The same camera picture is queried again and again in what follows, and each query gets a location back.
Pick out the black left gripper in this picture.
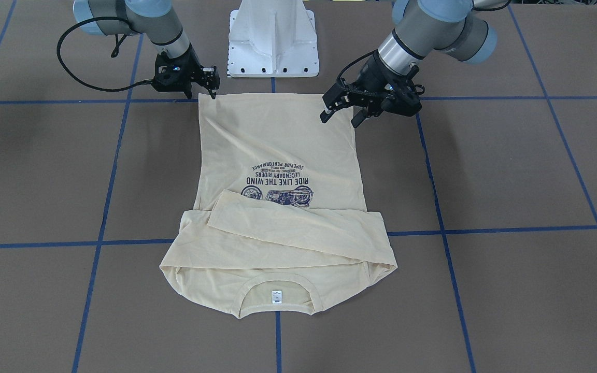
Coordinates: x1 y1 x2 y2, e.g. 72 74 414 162
320 52 424 129

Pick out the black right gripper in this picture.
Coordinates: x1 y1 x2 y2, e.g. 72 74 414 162
152 46 220 99

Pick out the cream long-sleeve printed shirt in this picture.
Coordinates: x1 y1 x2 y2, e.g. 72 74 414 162
160 93 397 319

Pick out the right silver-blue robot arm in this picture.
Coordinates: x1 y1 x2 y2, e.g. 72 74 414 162
62 1 220 99

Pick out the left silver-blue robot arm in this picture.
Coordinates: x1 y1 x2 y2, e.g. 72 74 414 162
320 1 501 127

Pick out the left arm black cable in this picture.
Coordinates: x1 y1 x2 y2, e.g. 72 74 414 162
338 49 377 86

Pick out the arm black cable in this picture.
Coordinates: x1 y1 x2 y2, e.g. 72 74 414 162
338 49 377 86
56 17 157 93

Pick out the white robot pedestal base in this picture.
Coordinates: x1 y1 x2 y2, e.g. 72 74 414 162
227 1 320 78

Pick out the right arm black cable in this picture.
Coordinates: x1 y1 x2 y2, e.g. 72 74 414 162
56 17 157 93

